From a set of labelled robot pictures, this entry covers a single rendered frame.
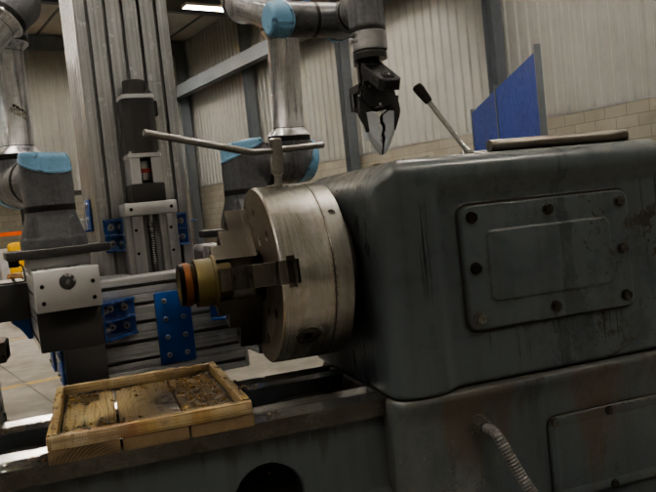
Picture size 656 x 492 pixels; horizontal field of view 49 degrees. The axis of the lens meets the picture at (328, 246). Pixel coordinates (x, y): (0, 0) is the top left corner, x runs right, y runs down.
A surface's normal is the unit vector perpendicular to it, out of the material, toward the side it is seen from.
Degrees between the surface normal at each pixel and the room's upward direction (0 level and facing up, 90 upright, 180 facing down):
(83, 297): 90
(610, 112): 90
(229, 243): 55
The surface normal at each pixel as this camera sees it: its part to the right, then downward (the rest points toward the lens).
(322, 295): 0.33, 0.21
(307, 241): 0.26, -0.33
